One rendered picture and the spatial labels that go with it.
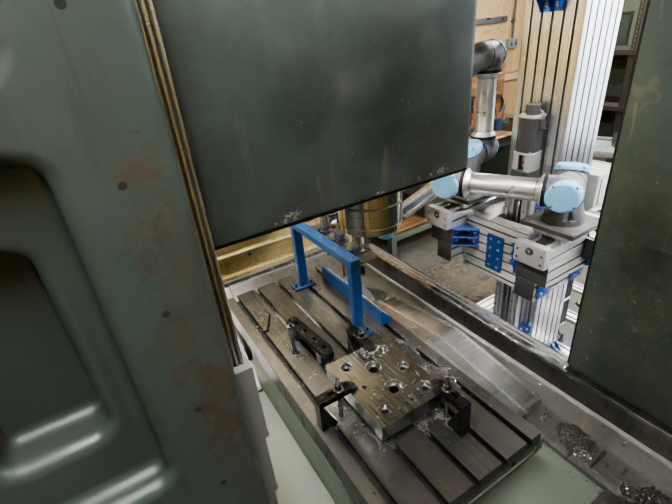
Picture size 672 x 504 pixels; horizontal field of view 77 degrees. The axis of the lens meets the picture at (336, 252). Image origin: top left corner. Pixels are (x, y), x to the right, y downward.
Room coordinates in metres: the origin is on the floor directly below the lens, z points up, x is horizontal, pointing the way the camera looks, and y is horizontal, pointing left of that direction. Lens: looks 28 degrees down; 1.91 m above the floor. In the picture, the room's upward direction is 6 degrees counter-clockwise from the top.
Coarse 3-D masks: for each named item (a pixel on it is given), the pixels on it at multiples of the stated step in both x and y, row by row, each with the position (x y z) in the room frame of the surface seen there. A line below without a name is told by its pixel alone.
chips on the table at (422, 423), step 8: (336, 416) 0.87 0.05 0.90; (344, 416) 0.87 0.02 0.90; (352, 416) 0.87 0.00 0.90; (424, 416) 0.84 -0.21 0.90; (440, 416) 0.84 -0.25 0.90; (448, 416) 0.84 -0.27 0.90; (360, 424) 0.84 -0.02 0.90; (416, 424) 0.82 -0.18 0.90; (424, 424) 0.82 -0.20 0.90; (368, 432) 0.81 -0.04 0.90; (424, 432) 0.79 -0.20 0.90; (384, 440) 0.78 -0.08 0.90; (392, 440) 0.78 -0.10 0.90; (384, 448) 0.75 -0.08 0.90; (392, 448) 0.76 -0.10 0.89; (352, 456) 0.74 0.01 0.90; (376, 456) 0.73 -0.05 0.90
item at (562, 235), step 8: (528, 216) 1.56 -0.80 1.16; (536, 216) 1.55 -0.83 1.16; (592, 216) 1.50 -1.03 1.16; (528, 224) 1.51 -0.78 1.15; (536, 224) 1.48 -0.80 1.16; (544, 224) 1.47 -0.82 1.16; (584, 224) 1.44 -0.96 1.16; (592, 224) 1.43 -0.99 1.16; (536, 232) 1.50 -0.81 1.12; (544, 232) 1.47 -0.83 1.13; (552, 232) 1.42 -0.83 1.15; (560, 232) 1.40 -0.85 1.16; (568, 232) 1.39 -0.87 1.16; (576, 232) 1.38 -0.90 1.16; (584, 232) 1.38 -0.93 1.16; (560, 240) 1.41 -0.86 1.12; (568, 240) 1.42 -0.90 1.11
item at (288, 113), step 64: (192, 0) 0.68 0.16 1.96; (256, 0) 0.73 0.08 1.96; (320, 0) 0.78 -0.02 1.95; (384, 0) 0.84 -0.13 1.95; (448, 0) 0.91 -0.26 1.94; (192, 64) 0.67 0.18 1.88; (256, 64) 0.72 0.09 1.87; (320, 64) 0.77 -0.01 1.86; (384, 64) 0.84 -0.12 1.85; (448, 64) 0.92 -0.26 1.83; (192, 128) 0.66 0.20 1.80; (256, 128) 0.71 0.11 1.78; (320, 128) 0.77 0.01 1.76; (384, 128) 0.84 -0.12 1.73; (448, 128) 0.92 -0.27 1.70; (256, 192) 0.70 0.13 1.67; (320, 192) 0.76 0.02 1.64; (384, 192) 0.84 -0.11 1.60
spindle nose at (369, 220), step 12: (360, 204) 0.89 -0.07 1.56; (372, 204) 0.89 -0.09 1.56; (384, 204) 0.89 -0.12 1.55; (396, 204) 0.91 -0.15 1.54; (348, 216) 0.91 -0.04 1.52; (360, 216) 0.89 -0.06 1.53; (372, 216) 0.89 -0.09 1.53; (384, 216) 0.89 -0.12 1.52; (396, 216) 0.91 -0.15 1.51; (348, 228) 0.91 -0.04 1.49; (360, 228) 0.89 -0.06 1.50; (372, 228) 0.89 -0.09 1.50; (384, 228) 0.89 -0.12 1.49; (396, 228) 0.91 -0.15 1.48
